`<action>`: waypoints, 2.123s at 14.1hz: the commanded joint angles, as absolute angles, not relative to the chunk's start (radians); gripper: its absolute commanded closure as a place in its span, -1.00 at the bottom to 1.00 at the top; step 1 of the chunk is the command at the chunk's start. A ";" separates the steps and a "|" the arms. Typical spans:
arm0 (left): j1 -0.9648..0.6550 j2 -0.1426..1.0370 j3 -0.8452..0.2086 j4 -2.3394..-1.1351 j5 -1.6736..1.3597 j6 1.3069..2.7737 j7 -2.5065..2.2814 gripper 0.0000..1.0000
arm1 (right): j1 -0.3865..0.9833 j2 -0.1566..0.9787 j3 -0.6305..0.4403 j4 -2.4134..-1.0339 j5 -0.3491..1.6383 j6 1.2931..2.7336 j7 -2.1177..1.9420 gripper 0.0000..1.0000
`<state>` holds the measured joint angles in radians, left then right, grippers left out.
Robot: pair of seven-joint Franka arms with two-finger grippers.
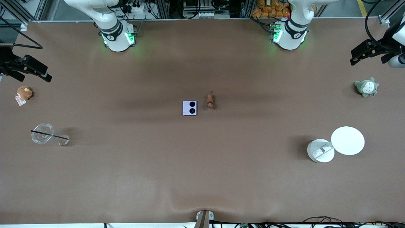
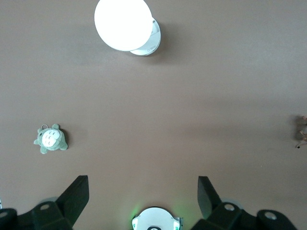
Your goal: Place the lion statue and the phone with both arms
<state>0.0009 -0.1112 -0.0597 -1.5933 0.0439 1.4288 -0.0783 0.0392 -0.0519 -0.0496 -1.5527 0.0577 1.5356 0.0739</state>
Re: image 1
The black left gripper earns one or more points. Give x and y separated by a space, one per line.
381 49

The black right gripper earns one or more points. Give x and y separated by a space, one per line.
7 62

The white phone with black circles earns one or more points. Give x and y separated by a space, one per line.
190 108

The brown lion statue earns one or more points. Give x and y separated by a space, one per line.
210 102

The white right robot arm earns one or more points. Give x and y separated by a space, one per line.
115 34

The brown plush toy with tag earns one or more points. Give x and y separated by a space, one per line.
24 92

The grey totoro plush toy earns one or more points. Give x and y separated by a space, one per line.
366 87

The clear plastic cup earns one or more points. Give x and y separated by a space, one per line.
42 133

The black straw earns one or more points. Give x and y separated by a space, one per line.
58 136

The white round lid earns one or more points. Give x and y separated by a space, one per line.
348 141

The white round container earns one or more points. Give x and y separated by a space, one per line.
316 152

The orange bread pile bag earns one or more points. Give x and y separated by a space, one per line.
269 9

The white power strip with plugs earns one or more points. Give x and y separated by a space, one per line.
136 8

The aluminium frame profile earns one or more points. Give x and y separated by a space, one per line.
390 12
19 11

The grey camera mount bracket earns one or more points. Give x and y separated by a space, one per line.
204 218

